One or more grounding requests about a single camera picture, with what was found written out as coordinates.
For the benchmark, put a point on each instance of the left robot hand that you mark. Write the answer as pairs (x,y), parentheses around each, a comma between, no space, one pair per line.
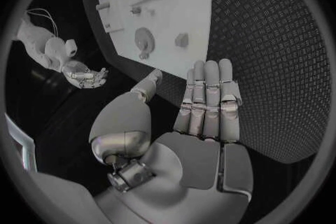
(199,161)

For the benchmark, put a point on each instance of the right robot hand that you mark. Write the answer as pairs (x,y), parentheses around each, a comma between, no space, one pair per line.
(81,76)

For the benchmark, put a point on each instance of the white task board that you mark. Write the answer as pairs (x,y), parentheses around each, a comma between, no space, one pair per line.
(162,18)

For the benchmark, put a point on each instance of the grey peg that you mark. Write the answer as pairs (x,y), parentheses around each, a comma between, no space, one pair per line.
(102,6)

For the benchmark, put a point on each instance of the small grey plug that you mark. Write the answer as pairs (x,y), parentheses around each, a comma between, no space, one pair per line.
(136,10)

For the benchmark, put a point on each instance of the grey block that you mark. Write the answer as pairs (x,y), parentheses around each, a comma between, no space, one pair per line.
(181,39)

